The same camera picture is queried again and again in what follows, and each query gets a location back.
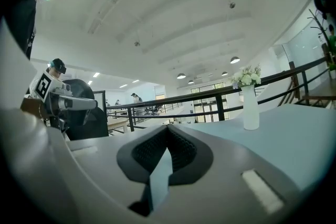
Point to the black dome pendant lamp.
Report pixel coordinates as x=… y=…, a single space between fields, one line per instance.
x=191 y=81
x=235 y=60
x=181 y=76
x=224 y=74

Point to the black framed monitor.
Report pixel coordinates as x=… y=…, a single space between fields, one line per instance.
x=99 y=102

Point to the wooden desk with white frame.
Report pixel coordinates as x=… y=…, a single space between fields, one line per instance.
x=116 y=124

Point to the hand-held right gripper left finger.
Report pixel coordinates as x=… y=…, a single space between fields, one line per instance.
x=105 y=162

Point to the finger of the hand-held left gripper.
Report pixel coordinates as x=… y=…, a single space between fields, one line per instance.
x=78 y=103

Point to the dark wooden coat rack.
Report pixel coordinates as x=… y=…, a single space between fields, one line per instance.
x=319 y=26

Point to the white ceramic vase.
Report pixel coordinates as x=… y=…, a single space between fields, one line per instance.
x=251 y=110

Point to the black mesh office chair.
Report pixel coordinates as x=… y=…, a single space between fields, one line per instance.
x=89 y=126

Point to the small potted plant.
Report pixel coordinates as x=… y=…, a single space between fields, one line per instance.
x=333 y=69

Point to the person in black shirt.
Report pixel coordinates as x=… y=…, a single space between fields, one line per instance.
x=21 y=8

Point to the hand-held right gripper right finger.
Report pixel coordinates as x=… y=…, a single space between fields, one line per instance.
x=231 y=181

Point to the person's left forearm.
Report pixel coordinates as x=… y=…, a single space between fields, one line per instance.
x=31 y=110

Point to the black metal railing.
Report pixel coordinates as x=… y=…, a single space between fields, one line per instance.
x=220 y=107

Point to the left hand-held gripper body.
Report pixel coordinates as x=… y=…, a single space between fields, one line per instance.
x=46 y=86

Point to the large glass window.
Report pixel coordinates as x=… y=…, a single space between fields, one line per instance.
x=207 y=87

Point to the white flower bouquet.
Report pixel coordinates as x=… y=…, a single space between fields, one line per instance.
x=246 y=77

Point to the dark wooden table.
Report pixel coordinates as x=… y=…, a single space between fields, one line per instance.
x=320 y=94

